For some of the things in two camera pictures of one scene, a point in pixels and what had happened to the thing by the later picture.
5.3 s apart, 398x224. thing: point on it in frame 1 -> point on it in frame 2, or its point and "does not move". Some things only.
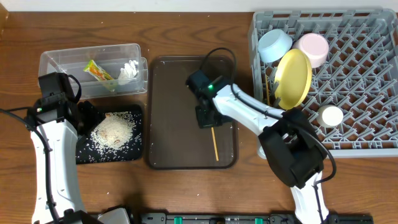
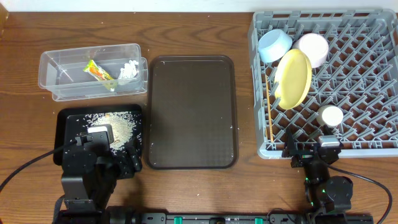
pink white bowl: (316, 46) does not move
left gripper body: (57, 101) -> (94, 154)
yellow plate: (295, 74) does not move
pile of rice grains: (117, 137) does not move
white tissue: (129, 71) does not move
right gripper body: (208, 116) -> (304, 156)
